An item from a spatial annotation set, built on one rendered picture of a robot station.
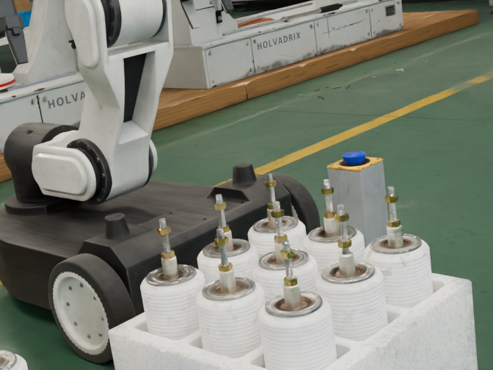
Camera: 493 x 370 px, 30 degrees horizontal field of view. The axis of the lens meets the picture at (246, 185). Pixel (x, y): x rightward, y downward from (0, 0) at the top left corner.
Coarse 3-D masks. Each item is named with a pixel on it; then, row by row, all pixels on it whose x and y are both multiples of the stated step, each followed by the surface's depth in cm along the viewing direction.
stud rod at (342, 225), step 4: (340, 204) 125; (340, 208) 125; (344, 208) 125; (340, 212) 125; (344, 212) 125; (340, 224) 125; (344, 224) 125; (340, 228) 126; (344, 228) 125; (340, 232) 126; (344, 232) 125; (340, 236) 126; (344, 236) 126; (344, 240) 126; (344, 248) 126; (348, 248) 126; (344, 252) 126; (348, 252) 127
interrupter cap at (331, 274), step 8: (336, 264) 130; (360, 264) 129; (368, 264) 129; (328, 272) 128; (336, 272) 128; (360, 272) 127; (368, 272) 126; (328, 280) 125; (336, 280) 124; (344, 280) 124; (352, 280) 124; (360, 280) 124
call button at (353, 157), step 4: (348, 152) 160; (352, 152) 159; (356, 152) 159; (360, 152) 158; (364, 152) 158; (344, 156) 158; (348, 156) 157; (352, 156) 157; (356, 156) 156; (360, 156) 157; (364, 156) 157; (344, 160) 158; (348, 160) 157; (352, 160) 157; (356, 160) 157; (360, 160) 157
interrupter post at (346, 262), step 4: (340, 252) 127; (352, 252) 127; (340, 256) 126; (344, 256) 126; (348, 256) 126; (352, 256) 126; (340, 260) 126; (344, 260) 126; (348, 260) 126; (352, 260) 126; (340, 264) 127; (344, 264) 126; (348, 264) 126; (352, 264) 126; (340, 268) 127; (344, 268) 126; (348, 268) 126; (352, 268) 126; (340, 272) 127; (344, 272) 126; (348, 272) 126; (352, 272) 126
